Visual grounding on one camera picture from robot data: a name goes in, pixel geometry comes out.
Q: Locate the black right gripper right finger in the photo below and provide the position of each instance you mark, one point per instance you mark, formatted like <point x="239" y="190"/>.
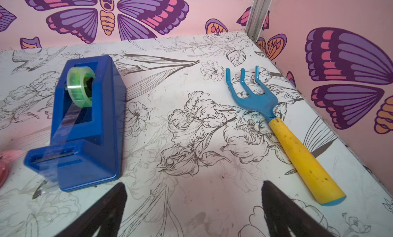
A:
<point x="284" y="218"/>

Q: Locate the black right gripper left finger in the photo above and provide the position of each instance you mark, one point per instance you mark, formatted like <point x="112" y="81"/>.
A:
<point x="103" y="218"/>

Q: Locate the blue tape dispenser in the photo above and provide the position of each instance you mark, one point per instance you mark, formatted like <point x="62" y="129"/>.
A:
<point x="86" y="144"/>

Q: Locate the green clear tape roll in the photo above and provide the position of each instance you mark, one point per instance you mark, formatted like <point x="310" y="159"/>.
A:
<point x="77" y="86"/>

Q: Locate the teal garden fork yellow handle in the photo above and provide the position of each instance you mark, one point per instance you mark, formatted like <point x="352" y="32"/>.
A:
<point x="321" y="185"/>

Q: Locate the aluminium frame post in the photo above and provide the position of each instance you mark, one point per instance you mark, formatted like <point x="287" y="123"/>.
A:
<point x="258" y="14"/>

